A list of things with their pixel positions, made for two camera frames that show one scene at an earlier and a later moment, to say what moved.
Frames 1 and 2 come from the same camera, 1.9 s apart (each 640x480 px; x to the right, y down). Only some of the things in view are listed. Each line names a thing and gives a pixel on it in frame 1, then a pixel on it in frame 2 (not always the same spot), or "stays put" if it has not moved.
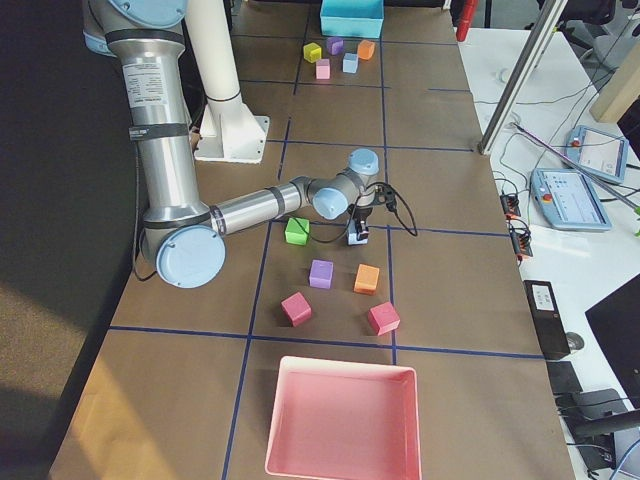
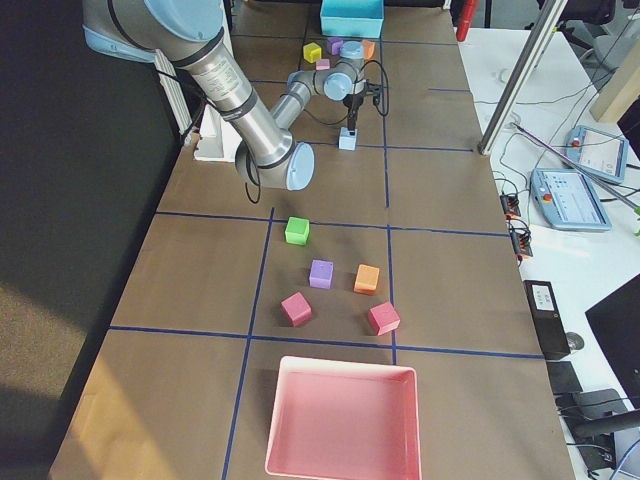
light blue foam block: (352, 235) -> (347, 141)
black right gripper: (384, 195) -> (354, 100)
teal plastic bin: (352, 18) stays put
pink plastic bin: (343, 420) stays put
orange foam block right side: (366, 279) stays put
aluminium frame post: (521, 76) stays put
